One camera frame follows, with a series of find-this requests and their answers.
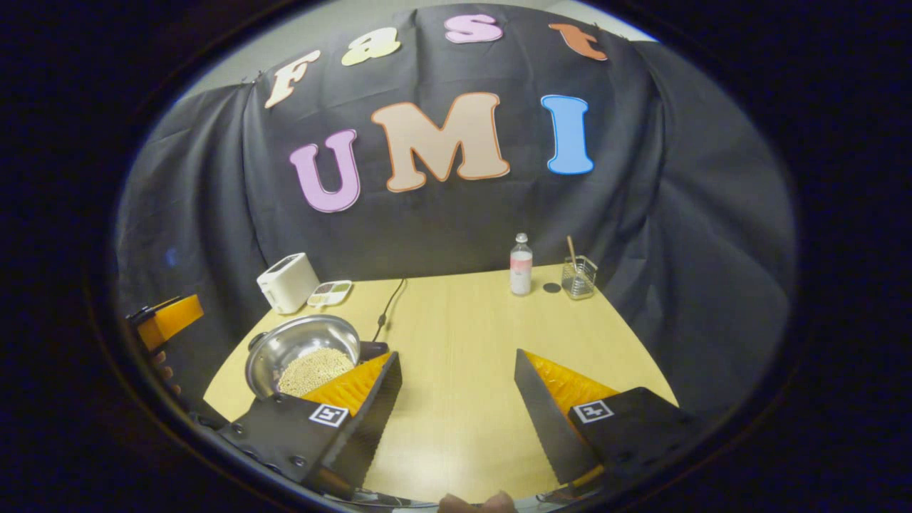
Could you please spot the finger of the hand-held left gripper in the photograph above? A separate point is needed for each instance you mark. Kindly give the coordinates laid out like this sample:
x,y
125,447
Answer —
x,y
174,317

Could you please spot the stainless steel pot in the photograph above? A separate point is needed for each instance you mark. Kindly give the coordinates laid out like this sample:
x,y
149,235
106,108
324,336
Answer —
x,y
299,338

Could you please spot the pile of yellow soybeans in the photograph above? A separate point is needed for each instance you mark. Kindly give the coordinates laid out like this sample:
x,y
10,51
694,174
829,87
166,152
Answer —
x,y
313,370

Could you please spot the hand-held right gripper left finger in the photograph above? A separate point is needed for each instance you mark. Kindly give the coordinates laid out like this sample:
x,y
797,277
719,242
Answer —
x,y
374,417

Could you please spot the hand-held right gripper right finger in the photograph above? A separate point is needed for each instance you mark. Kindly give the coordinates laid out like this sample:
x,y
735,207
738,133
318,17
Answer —
x,y
545,420

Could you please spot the white divided snack dish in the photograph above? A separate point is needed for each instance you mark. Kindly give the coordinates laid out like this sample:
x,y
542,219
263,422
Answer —
x,y
329,293

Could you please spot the wooden stick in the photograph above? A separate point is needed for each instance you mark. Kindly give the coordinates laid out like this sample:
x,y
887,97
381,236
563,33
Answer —
x,y
571,249

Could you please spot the white toaster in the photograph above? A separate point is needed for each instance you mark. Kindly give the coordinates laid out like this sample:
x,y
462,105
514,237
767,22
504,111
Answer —
x,y
288,285

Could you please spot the clear bottle with pink label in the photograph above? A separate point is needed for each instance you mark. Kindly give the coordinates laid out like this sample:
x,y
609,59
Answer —
x,y
521,274

